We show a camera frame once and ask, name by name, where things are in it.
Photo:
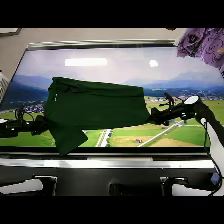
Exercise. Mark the silver frame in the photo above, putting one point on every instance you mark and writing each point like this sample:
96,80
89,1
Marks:
110,163

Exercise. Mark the purple patterned garment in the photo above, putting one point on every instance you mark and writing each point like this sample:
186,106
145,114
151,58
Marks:
203,45

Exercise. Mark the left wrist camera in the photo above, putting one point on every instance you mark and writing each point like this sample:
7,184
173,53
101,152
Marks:
20,115

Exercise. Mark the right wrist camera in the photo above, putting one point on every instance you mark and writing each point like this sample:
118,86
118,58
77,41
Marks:
169,101

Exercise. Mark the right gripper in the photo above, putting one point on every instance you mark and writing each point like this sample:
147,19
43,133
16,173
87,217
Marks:
160,116

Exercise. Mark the dark green garment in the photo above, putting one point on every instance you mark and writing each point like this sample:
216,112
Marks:
93,106

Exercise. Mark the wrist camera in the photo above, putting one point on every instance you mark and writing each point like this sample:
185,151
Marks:
169,101
20,115

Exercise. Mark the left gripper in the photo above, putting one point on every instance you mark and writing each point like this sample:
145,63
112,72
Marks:
40,126

